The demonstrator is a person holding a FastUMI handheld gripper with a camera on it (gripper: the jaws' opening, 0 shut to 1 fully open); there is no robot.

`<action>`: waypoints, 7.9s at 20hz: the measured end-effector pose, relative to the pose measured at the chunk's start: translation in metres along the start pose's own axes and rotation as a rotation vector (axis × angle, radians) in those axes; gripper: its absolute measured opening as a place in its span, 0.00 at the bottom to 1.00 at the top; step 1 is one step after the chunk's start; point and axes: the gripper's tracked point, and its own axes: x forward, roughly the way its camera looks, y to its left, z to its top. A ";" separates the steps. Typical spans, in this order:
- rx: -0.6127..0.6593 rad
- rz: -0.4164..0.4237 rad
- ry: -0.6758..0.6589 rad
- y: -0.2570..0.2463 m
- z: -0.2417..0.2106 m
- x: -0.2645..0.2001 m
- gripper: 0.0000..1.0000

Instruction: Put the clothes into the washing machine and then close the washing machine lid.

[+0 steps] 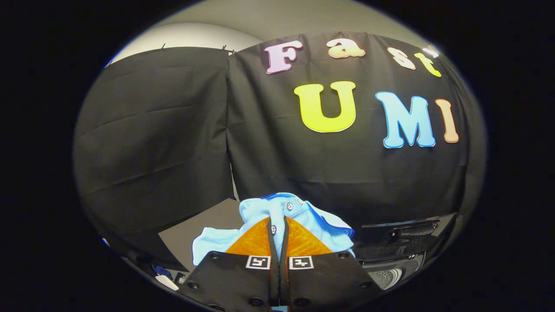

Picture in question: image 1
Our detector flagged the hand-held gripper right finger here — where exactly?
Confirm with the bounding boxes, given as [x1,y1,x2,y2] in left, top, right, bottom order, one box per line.
[280,217,384,312]

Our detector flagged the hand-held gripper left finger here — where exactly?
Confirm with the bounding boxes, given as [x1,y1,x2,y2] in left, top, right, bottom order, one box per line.
[178,217,280,312]

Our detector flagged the light blue shirt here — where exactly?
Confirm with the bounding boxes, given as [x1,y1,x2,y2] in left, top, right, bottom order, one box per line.
[192,192,356,266]

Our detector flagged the beige cabinet with dark top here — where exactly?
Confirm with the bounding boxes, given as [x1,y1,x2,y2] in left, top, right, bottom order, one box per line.
[158,198,243,271]

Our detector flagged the black backdrop cloth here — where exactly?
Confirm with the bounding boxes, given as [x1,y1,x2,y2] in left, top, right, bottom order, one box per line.
[73,31,486,271]

